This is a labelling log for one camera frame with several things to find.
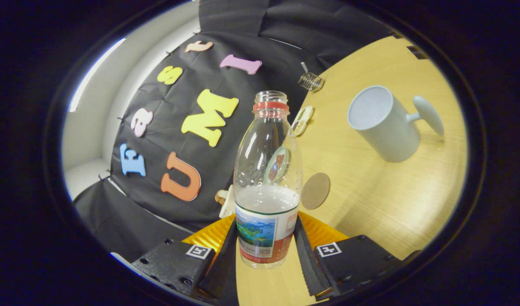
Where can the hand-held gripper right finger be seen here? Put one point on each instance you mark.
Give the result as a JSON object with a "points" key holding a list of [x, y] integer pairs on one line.
{"points": [[306, 263]]}

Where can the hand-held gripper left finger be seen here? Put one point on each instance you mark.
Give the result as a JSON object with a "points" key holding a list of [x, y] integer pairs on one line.
{"points": [[226, 263]]}

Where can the clear plastic juice bottle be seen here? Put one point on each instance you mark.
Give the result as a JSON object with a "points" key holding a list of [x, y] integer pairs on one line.
{"points": [[266, 204]]}

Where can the round brown coaster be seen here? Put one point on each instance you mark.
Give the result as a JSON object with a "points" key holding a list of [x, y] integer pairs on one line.
{"points": [[315, 191]]}

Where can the pale grey cup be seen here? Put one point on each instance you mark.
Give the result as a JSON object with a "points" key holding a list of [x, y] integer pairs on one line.
{"points": [[387, 136]]}

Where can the white toaster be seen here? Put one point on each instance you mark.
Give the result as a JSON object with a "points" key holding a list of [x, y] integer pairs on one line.
{"points": [[228, 206]]}

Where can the toast slice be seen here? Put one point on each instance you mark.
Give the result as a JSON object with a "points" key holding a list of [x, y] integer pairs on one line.
{"points": [[221, 196]]}

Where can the wooden table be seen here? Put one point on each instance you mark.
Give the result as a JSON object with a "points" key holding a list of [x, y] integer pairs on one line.
{"points": [[370, 204]]}

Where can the small white dish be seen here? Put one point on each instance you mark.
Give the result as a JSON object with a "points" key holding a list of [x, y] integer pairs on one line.
{"points": [[302, 121]]}

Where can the black backdrop cloth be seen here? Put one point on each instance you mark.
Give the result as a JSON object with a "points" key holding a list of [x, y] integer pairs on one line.
{"points": [[166, 114]]}

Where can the large ceiling light panel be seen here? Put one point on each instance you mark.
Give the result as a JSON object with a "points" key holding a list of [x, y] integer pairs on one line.
{"points": [[94, 74]]}

